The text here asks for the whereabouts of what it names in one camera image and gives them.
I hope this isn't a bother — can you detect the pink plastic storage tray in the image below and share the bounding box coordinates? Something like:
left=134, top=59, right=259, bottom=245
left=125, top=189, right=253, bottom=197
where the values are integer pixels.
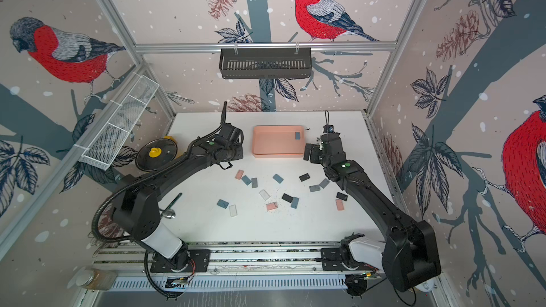
left=252, top=125, right=306, bottom=159

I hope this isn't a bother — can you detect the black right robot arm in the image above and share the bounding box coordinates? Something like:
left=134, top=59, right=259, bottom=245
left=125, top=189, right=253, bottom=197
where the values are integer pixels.
left=304, top=125, right=442, bottom=292

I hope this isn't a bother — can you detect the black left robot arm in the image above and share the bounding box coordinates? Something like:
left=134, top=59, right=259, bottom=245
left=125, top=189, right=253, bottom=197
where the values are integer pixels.
left=91, top=122, right=244, bottom=270

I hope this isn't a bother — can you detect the grey eraser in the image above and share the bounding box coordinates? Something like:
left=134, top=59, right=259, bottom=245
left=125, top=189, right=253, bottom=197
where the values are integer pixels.
left=309, top=185, right=321, bottom=192
left=319, top=179, right=331, bottom=189

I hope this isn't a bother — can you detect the pink eraser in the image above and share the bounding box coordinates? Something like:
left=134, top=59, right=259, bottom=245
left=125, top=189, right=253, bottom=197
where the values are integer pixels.
left=235, top=170, right=244, bottom=180
left=266, top=202, right=278, bottom=211
left=336, top=199, right=344, bottom=211

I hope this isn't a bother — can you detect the white eraser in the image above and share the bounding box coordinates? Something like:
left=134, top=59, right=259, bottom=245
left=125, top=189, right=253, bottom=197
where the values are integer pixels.
left=259, top=190, right=270, bottom=201
left=229, top=205, right=237, bottom=217

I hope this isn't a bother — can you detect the yellow electric cooking pot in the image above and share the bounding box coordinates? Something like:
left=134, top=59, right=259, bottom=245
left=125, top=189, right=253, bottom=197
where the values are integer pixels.
left=135, top=136, right=184, bottom=172

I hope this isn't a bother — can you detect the glass jar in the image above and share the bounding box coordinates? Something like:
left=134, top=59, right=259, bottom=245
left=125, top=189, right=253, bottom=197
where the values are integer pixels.
left=75, top=267, right=117, bottom=291

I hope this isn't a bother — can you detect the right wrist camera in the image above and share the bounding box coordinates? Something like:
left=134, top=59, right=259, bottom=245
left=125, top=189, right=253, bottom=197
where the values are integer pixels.
left=323, top=125, right=335, bottom=134

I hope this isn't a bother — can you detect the black hanging wire basket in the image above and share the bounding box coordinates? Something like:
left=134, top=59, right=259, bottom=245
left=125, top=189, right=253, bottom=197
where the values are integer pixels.
left=219, top=47, right=312, bottom=80

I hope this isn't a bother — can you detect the white wire mesh shelf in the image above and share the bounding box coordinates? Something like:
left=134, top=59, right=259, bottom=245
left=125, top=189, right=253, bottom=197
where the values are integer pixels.
left=79, top=72, right=159, bottom=170

